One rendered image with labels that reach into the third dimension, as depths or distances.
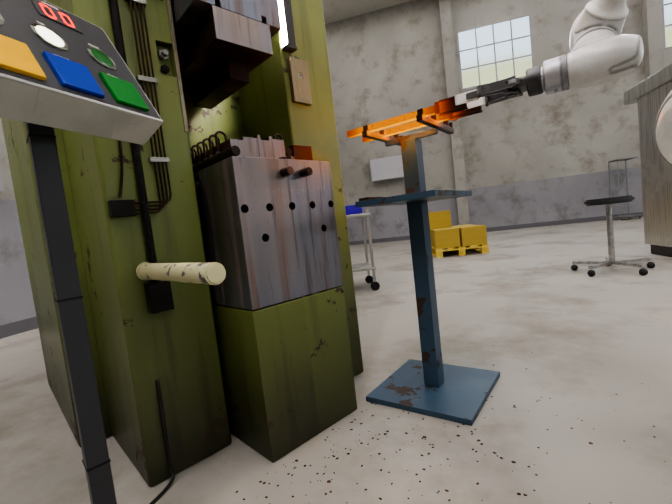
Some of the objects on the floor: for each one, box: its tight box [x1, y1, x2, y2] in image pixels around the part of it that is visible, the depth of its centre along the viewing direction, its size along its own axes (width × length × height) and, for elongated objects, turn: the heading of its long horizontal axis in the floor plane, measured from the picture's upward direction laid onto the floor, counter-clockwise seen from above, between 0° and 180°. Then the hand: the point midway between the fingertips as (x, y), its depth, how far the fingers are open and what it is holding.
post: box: [25, 122, 117, 504], centre depth 74 cm, size 4×4×108 cm
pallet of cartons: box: [428, 210, 489, 258], centre depth 613 cm, size 129×99×72 cm
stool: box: [571, 195, 655, 277], centre depth 319 cm, size 59×62×66 cm
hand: (468, 100), depth 112 cm, fingers open, 7 cm apart
